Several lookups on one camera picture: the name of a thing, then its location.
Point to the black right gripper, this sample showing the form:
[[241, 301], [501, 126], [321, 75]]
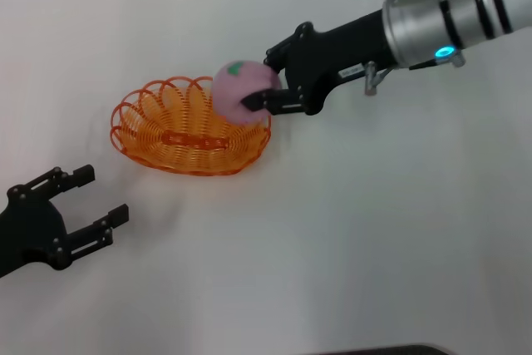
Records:
[[332, 53]]

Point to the dark rounded robot base edge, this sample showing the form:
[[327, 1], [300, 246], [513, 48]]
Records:
[[395, 351]]

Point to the pink peach with green leaf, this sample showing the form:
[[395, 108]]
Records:
[[241, 85]]

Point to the orange plastic woven basket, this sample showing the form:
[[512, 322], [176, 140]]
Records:
[[178, 143]]

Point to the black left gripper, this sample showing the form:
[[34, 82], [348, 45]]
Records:
[[29, 230]]

